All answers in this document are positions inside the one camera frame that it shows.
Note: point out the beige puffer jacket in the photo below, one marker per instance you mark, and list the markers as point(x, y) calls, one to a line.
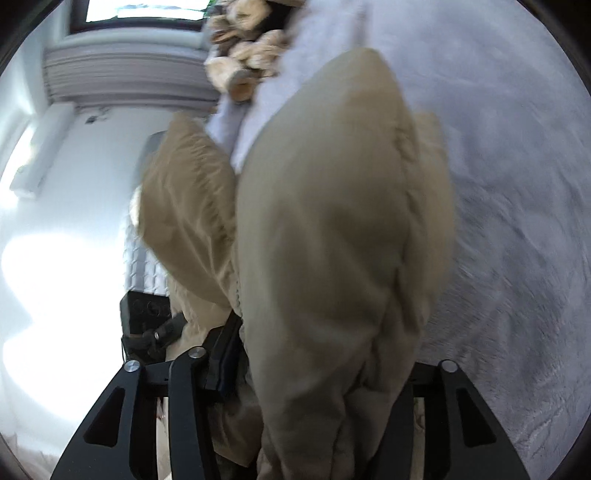
point(332, 243)

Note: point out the dark framed window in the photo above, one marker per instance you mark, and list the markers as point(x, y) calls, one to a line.
point(92, 15)

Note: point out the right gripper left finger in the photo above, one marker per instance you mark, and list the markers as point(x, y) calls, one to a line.
point(118, 438)

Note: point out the lavender plush bed blanket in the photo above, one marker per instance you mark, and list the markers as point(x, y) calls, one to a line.
point(516, 118)

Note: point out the striped beige garment pile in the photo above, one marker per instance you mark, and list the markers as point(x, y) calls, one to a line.
point(247, 39)

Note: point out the white radiator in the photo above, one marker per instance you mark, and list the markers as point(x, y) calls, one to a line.
point(130, 74)

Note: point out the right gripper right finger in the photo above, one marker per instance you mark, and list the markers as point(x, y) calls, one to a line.
point(441, 427)

